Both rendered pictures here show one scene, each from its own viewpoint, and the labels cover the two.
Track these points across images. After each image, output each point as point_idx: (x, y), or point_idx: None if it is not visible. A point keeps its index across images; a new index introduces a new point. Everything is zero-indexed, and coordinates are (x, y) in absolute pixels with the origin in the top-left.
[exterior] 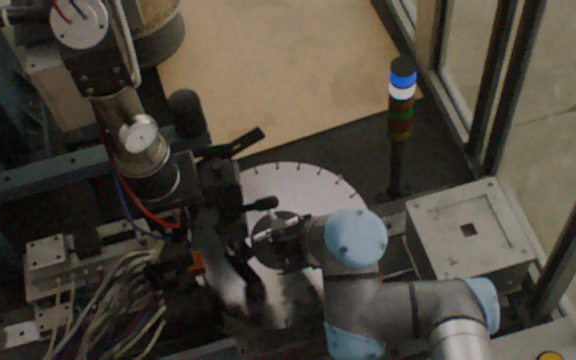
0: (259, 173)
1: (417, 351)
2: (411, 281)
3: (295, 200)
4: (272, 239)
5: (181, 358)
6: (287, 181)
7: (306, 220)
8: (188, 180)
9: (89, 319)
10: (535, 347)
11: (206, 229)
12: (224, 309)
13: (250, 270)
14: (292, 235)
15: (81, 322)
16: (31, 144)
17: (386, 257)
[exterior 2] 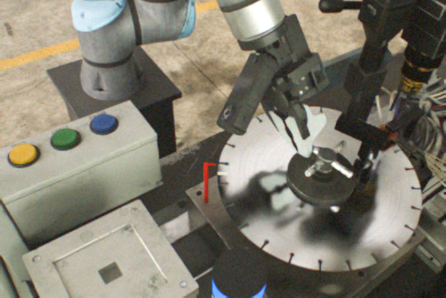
0: (389, 242)
1: (161, 210)
2: None
3: (329, 220)
4: (322, 114)
5: (343, 55)
6: (351, 241)
7: (291, 74)
8: None
9: (445, 166)
10: (37, 167)
11: (399, 169)
12: (336, 111)
13: (334, 143)
14: (297, 61)
15: (444, 133)
16: None
17: (212, 295)
